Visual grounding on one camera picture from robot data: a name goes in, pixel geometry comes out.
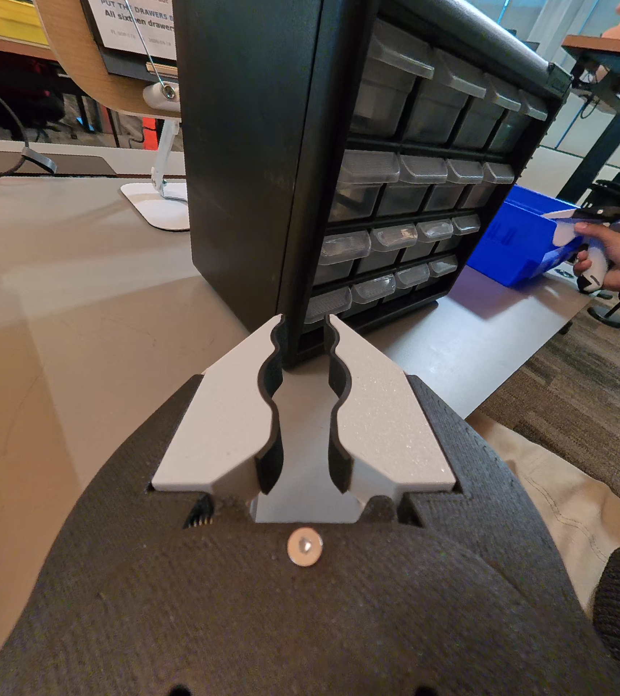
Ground white instruction sheet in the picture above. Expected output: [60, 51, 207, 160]
[80, 0, 179, 61]

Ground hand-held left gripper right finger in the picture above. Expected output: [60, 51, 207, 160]
[328, 314, 458, 500]

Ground black cable with grey plug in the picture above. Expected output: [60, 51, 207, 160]
[0, 64, 58, 177]

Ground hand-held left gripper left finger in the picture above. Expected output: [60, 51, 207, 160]
[152, 314, 288, 498]

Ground wooden desk with black legs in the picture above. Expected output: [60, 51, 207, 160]
[556, 34, 620, 203]

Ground rounded wooden board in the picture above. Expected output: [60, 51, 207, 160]
[34, 0, 180, 115]

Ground white metal stand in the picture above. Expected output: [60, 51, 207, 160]
[120, 82, 191, 233]

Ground blue plastic bin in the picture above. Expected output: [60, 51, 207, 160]
[467, 185, 588, 289]

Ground yellow plastic bin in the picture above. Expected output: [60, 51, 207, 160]
[0, 0, 50, 45]

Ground grey desk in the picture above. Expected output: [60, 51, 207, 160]
[0, 137, 594, 696]

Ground person's beige pants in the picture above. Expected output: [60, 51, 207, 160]
[465, 410, 620, 615]

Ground set of clear plastic drawers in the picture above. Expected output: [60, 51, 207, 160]
[305, 19, 549, 324]

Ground black drawer cabinet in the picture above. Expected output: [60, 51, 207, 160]
[173, 0, 573, 372]

